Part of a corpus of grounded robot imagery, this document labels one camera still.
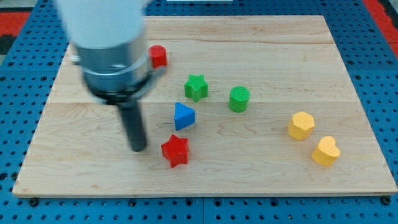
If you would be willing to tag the yellow heart block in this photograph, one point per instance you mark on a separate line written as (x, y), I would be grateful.
(326, 151)

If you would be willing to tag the green cylinder block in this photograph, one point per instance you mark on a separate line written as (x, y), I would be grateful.
(238, 99)

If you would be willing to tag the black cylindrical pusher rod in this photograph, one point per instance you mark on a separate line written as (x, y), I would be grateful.
(131, 118)

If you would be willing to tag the blue triangle block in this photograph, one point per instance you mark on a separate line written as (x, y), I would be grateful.
(183, 116)

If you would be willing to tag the red cylinder block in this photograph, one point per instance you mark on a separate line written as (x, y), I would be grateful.
(158, 56)

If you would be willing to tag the red star block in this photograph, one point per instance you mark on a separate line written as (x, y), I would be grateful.
(176, 150)

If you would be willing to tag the green star block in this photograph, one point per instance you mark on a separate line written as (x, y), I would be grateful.
(196, 87)

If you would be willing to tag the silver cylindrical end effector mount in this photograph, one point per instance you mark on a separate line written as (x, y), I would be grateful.
(121, 73)

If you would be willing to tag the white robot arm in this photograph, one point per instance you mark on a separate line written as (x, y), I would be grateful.
(111, 43)

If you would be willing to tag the yellow hexagon block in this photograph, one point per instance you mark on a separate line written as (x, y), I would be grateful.
(300, 125)

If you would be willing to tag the wooden board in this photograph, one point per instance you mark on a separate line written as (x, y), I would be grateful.
(288, 63)

